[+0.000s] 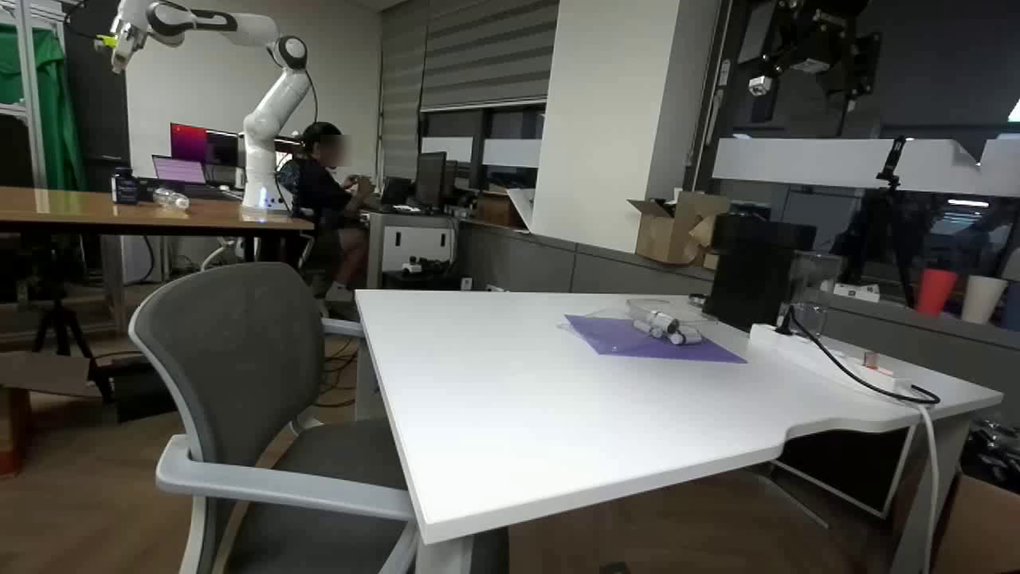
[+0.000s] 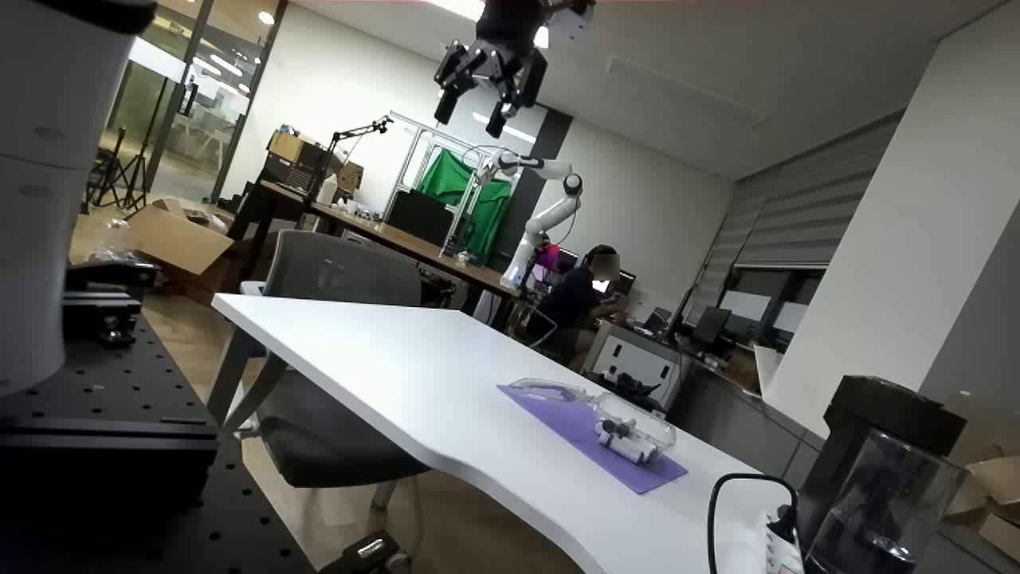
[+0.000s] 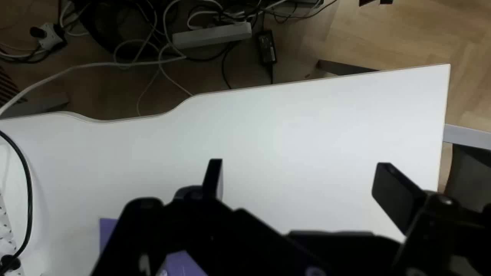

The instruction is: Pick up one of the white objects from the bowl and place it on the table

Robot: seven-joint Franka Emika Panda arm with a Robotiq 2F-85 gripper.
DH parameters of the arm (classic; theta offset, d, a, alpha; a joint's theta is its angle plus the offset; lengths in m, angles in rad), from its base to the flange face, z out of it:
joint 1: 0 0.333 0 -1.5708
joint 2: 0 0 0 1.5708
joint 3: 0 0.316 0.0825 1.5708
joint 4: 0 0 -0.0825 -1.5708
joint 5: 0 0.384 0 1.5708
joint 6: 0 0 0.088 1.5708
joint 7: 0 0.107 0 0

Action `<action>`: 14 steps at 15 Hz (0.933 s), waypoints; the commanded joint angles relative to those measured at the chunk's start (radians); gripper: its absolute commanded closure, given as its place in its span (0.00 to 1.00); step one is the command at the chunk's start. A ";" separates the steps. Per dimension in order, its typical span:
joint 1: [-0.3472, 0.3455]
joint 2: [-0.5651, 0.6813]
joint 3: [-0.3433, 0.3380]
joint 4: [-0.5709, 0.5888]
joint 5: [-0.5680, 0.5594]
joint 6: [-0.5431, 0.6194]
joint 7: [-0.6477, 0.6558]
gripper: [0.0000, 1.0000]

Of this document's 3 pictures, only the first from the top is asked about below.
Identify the green cloth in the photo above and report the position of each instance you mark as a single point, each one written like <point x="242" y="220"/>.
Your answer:
<point x="57" y="106"/>

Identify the white shelf board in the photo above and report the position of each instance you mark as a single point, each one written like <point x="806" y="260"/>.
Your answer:
<point x="806" y="163"/>

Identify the clear plastic container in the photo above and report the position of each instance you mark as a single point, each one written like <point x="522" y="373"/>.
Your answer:
<point x="665" y="322"/>

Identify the laptop with pink screen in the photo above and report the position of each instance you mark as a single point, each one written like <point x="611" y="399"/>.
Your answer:
<point x="181" y="171"/>

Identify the black box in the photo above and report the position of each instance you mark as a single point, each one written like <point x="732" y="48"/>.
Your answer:
<point x="750" y="273"/>

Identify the white cup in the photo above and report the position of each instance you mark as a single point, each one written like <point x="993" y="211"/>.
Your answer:
<point x="982" y="299"/>

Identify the red cup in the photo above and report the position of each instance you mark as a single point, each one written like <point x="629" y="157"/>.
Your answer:
<point x="936" y="290"/>

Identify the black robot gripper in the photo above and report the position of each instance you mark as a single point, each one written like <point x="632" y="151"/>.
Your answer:
<point x="832" y="42"/>

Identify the black computer monitor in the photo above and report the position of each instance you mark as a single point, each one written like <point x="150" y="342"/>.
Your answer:
<point x="431" y="178"/>

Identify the grey window blinds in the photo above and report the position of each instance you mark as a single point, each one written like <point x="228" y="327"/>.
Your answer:
<point x="479" y="48"/>

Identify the grey office chair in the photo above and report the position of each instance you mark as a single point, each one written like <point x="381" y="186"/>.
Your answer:
<point x="239" y="360"/>

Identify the monitor with red screen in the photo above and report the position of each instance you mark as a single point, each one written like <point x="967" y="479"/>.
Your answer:
<point x="191" y="141"/>

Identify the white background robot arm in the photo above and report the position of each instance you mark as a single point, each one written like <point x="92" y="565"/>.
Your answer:
<point x="273" y="111"/>

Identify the open cardboard box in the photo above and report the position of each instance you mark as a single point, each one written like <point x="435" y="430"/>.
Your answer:
<point x="675" y="228"/>

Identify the white power strip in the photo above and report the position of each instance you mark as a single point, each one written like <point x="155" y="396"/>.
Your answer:
<point x="873" y="371"/>

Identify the small black tripod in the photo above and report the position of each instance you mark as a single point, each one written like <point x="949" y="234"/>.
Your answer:
<point x="61" y="318"/>

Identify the white metal rack frame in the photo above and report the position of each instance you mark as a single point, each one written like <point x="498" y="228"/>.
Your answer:
<point x="29" y="96"/>

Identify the brown cardboard box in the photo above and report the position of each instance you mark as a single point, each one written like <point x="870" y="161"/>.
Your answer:
<point x="982" y="529"/>

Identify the purple mat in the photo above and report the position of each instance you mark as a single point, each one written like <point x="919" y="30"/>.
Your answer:
<point x="626" y="339"/>

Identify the long wooden table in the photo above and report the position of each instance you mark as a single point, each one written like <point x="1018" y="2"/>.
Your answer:
<point x="96" y="207"/>

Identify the seated person dark clothes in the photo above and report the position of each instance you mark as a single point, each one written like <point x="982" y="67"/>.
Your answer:
<point x="320" y="194"/>

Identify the low wooden bench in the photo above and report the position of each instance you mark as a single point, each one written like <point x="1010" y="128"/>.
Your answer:
<point x="32" y="382"/>

